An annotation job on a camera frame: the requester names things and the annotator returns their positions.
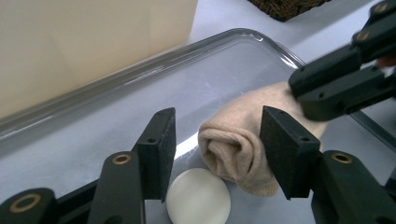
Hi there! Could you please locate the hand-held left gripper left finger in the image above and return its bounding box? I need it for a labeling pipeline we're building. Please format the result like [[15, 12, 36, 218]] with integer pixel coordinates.
[[87, 106, 177, 224]]

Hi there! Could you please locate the brown wicker basket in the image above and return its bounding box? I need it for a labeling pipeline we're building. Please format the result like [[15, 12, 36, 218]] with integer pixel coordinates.
[[247, 0, 332, 22]]

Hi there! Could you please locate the clear box lid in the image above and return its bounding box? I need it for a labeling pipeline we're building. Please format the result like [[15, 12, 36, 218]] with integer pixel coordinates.
[[0, 27, 396, 224]]

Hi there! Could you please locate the cream divided storage box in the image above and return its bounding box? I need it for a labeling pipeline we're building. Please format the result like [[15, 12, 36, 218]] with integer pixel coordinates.
[[0, 0, 199, 120]]

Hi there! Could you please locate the beige sock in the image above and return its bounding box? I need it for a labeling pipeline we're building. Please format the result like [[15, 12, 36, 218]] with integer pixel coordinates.
[[197, 81, 329, 198], [198, 120, 281, 198]]

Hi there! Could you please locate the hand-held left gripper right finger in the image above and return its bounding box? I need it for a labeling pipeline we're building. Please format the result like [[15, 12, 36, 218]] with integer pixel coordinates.
[[259, 105, 396, 224]]

